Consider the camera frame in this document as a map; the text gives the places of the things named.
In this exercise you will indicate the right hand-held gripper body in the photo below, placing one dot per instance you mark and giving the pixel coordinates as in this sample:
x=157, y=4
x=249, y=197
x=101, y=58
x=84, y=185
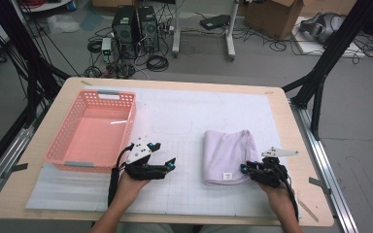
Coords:
x=268, y=174

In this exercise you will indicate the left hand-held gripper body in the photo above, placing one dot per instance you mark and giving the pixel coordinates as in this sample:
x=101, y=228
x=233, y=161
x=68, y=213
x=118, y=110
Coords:
x=142, y=171

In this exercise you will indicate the lilac printed towel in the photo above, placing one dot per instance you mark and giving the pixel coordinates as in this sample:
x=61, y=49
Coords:
x=226, y=155

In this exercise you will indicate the pink plastic basket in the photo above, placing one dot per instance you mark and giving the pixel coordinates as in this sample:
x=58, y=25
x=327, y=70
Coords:
x=90, y=136

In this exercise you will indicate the person's left hand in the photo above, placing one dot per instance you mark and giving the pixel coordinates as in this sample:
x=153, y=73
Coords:
x=129, y=189

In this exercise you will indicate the person's right hand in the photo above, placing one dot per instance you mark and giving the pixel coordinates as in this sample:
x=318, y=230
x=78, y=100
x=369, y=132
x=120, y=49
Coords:
x=277, y=199

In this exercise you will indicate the white grid mat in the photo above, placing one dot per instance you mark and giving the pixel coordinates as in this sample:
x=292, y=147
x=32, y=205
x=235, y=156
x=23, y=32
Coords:
x=181, y=113

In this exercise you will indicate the person's legs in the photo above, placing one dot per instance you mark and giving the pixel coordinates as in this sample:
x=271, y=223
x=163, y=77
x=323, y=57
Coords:
x=239, y=229

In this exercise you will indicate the small white power unit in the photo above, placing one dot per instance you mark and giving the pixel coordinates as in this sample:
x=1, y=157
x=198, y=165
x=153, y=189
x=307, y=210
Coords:
x=106, y=48

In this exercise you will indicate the black computer tower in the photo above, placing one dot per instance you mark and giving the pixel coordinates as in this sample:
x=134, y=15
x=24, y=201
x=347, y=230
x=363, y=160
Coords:
x=124, y=32
x=149, y=29

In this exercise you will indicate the white metal stand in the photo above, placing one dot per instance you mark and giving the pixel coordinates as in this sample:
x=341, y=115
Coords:
x=230, y=39

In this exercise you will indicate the white floor board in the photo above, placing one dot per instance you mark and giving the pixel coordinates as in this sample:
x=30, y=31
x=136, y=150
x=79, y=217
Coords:
x=307, y=47

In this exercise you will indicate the flat black device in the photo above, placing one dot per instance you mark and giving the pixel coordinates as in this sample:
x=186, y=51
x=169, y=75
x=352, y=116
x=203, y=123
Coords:
x=214, y=22

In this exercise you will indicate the open cardboard box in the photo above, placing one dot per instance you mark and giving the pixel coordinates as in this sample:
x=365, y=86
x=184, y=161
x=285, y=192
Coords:
x=272, y=16

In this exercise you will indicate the grey headset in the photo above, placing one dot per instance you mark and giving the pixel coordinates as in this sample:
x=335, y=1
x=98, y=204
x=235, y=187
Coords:
x=320, y=27

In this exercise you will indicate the clear plastic bag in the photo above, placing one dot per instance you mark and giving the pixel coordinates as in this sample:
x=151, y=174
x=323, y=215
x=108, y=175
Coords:
x=63, y=23

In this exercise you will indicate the grey metal bracket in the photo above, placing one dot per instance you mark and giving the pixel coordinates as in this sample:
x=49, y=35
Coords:
x=17, y=168
x=319, y=183

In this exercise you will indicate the aluminium rail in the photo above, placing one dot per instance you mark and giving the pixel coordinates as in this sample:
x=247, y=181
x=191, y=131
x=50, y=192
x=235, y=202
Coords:
x=3, y=165
x=323, y=161

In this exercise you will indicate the black metal frame post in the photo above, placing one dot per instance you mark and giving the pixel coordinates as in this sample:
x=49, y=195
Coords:
x=333, y=48
x=22, y=48

